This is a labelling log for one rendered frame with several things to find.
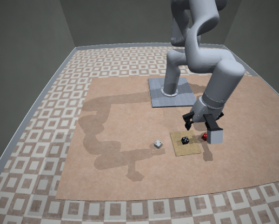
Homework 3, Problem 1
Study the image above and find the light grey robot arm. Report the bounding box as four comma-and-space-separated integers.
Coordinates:
161, 0, 245, 144

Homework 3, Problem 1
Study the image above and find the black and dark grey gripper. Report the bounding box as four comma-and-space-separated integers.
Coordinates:
183, 96, 224, 130

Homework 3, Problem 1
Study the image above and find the black die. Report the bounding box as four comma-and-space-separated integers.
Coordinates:
181, 137, 189, 144

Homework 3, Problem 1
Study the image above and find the tan mat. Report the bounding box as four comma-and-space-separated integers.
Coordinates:
170, 130, 202, 156

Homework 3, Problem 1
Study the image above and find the red die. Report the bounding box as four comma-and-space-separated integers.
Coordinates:
202, 133, 207, 141

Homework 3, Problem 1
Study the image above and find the grey die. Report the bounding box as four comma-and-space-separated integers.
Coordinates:
154, 140, 162, 148

